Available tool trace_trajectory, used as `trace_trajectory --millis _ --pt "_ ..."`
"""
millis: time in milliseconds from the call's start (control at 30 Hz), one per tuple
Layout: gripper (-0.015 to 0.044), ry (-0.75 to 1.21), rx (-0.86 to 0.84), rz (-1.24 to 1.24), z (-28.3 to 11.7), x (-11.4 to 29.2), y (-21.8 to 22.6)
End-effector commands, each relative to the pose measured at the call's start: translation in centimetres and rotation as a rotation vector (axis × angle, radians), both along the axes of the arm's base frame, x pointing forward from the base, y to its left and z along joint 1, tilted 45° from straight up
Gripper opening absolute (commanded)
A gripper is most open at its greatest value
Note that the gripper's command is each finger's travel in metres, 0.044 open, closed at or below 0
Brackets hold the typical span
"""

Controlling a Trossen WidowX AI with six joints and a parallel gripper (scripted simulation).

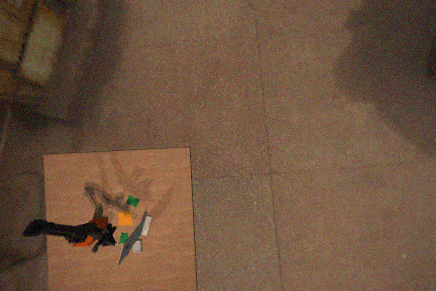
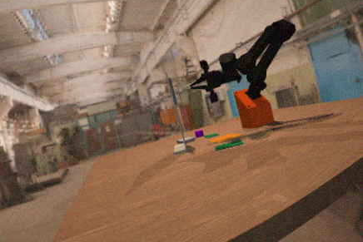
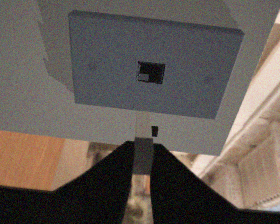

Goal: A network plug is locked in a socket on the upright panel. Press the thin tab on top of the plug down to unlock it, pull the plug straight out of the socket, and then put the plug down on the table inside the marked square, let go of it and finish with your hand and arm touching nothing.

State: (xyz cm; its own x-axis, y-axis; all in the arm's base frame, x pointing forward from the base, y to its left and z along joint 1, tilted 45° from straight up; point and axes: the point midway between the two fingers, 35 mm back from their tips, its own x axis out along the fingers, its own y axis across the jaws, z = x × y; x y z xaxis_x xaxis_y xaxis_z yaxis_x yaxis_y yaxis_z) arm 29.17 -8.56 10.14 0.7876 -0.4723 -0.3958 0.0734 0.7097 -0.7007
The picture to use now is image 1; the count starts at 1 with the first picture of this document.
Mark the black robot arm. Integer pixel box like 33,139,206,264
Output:
22,219,112,244

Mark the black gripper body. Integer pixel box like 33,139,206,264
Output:
91,226,117,253

